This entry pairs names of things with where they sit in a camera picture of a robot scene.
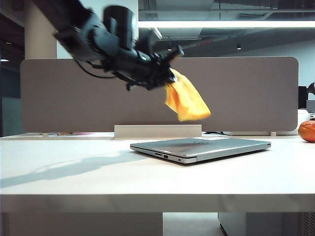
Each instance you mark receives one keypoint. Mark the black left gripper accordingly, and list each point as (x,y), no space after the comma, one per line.
(150,66)

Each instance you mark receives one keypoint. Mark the yellow cloth rag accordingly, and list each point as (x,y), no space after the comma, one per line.
(189,103)

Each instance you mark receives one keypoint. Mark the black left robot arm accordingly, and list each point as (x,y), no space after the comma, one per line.
(98,39)

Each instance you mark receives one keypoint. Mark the silver closed laptop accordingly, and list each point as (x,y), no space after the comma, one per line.
(197,150)

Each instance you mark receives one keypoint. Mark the round ceiling spot lamp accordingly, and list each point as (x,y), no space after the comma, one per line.
(238,46)

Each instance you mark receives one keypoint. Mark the grey fabric desk partition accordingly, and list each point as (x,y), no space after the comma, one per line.
(73,110)

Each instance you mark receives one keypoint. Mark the small white partition foot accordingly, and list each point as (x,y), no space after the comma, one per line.
(273,134)
(45,134)

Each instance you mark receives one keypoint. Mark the beige round pillar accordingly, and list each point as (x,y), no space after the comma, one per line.
(39,41)

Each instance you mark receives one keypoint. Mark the black computer monitor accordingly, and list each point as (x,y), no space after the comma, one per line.
(302,97)

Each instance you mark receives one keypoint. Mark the white box behind partition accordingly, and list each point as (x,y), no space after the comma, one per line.
(303,118)

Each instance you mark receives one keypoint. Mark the orange fruit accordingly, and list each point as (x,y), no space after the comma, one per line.
(307,131)

